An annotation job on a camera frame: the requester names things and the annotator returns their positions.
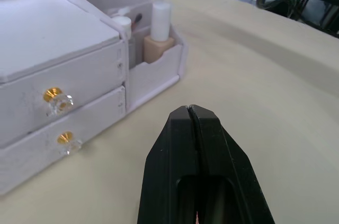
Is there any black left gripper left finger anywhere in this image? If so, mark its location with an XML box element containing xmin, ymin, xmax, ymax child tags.
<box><xmin>137</xmin><ymin>105</ymin><xmax>199</xmax><ymax>224</ymax></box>

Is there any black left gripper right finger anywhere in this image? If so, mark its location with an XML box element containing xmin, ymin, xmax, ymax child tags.
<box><xmin>188</xmin><ymin>104</ymin><xmax>276</xmax><ymax>224</ymax></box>

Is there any white organizer drawer, small knob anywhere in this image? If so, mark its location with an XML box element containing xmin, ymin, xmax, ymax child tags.
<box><xmin>0</xmin><ymin>85</ymin><xmax>127</xmax><ymax>196</ymax></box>

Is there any white organizer drawer, large knob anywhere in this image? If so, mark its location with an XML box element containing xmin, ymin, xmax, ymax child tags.
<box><xmin>0</xmin><ymin>39</ymin><xmax>126</xmax><ymax>148</ymax></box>

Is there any white cosmetic organizer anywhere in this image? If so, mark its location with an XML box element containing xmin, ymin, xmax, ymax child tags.
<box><xmin>0</xmin><ymin>0</ymin><xmax>190</xmax><ymax>196</ymax></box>

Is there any beige foundation bottle, white cap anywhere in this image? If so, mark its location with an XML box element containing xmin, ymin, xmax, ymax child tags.
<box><xmin>143</xmin><ymin>0</ymin><xmax>176</xmax><ymax>65</ymax></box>

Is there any grey bottle, white cap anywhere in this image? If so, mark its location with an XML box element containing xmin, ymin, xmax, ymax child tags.
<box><xmin>112</xmin><ymin>16</ymin><xmax>137</xmax><ymax>70</ymax></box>

